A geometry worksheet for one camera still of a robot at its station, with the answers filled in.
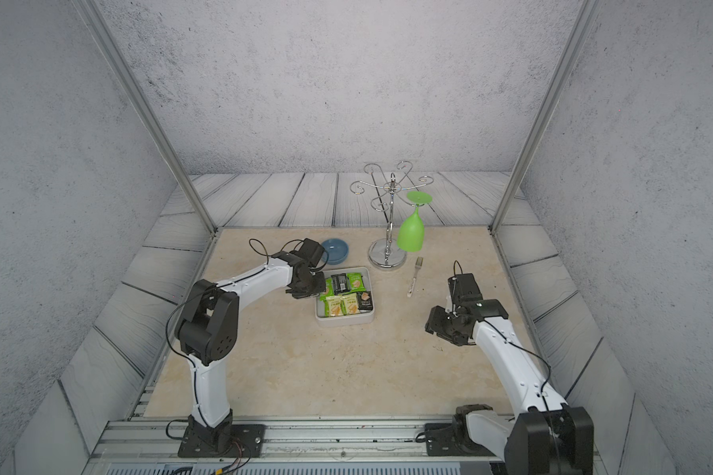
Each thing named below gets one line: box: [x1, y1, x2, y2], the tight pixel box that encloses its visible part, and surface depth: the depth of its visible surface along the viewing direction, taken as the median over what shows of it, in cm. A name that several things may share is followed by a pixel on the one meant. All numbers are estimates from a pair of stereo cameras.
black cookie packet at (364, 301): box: [356, 290, 374, 311], surface depth 98 cm
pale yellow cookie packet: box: [346, 292, 361, 315], surface depth 97 cm
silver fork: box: [407, 256, 424, 298], surface depth 113 cm
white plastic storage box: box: [314, 266, 376, 326], surface depth 95 cm
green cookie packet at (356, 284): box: [341, 272, 368, 296], surface depth 103 cm
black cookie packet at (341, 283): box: [330, 273, 351, 296], surface depth 103 cm
